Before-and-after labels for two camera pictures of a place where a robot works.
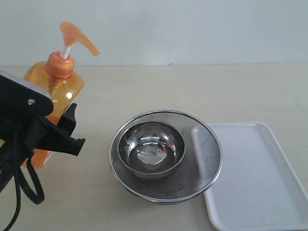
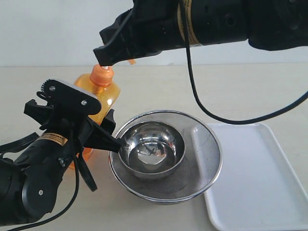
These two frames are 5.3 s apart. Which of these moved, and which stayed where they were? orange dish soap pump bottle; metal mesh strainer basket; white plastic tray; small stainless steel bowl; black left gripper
Moved: orange dish soap pump bottle; black left gripper
Stayed: white plastic tray; metal mesh strainer basket; small stainless steel bowl
